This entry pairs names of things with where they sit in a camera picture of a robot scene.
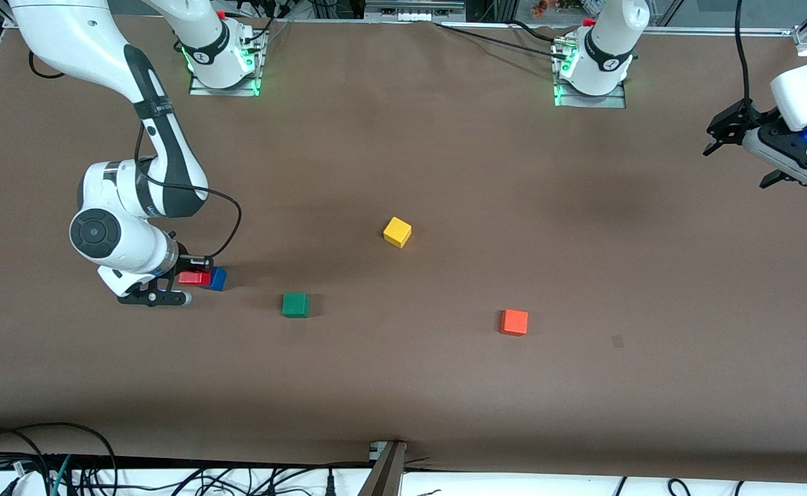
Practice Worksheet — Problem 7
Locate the yellow wooden cube block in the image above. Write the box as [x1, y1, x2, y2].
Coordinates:
[383, 216, 413, 249]

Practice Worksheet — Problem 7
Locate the orange wooden cube block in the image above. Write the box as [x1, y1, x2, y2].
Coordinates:
[500, 309, 529, 337]

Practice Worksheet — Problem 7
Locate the grey power strip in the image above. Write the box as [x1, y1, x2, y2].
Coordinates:
[365, 0, 466, 21]

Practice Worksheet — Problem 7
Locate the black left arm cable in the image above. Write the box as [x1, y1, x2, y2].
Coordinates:
[734, 0, 752, 111]

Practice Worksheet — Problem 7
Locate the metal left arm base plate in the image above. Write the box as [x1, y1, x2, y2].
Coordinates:
[553, 41, 628, 109]

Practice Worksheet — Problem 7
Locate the black looped cable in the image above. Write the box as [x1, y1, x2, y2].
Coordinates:
[0, 422, 118, 483]

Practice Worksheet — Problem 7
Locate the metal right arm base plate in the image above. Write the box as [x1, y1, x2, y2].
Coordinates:
[188, 31, 266, 97]

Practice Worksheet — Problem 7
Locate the teal cable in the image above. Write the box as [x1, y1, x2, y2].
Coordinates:
[48, 455, 73, 496]

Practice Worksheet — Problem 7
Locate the black table cable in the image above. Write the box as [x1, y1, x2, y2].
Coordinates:
[434, 21, 573, 56]

